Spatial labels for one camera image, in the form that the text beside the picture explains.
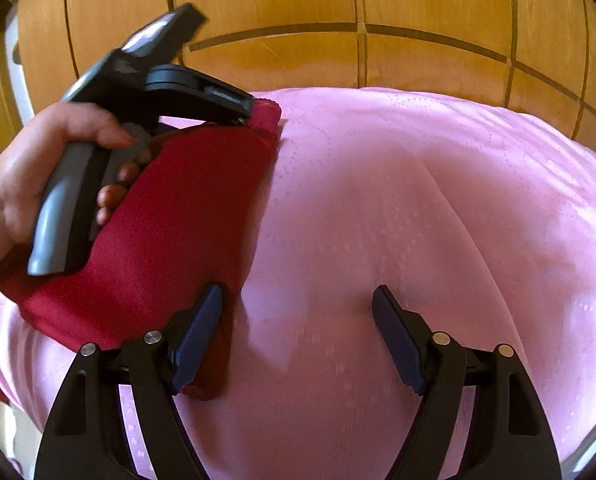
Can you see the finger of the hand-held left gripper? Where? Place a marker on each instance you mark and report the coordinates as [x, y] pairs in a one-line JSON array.
[[228, 105]]

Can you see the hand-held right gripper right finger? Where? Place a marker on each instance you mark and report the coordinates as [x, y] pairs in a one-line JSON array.
[[399, 341]]

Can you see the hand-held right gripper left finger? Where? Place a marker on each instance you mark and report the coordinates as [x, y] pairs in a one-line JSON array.
[[198, 334]]

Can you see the dark red garment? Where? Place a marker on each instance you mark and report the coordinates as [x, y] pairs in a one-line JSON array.
[[168, 220]]

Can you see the person's left hand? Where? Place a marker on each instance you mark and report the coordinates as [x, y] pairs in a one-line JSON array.
[[38, 160]]

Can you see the pink bedsheet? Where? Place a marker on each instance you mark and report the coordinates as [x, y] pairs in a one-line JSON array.
[[403, 220]]

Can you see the white door frame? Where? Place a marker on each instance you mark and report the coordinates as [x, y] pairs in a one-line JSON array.
[[15, 60]]

